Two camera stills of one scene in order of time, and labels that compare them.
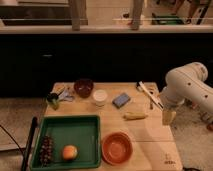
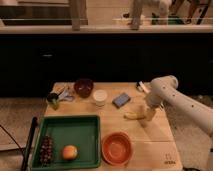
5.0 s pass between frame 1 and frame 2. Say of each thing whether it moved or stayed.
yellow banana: stayed
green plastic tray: stayed
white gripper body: moved
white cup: stayed
